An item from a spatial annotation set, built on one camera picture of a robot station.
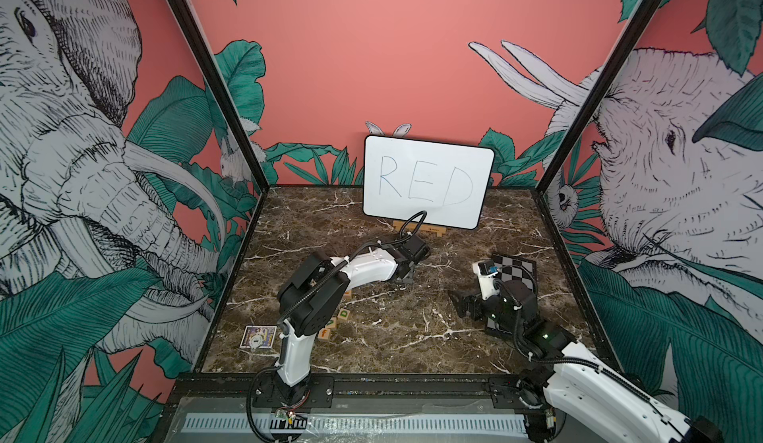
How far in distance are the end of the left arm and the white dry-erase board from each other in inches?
9.7

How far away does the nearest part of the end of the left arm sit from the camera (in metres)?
0.71

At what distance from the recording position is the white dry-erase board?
0.93 metres
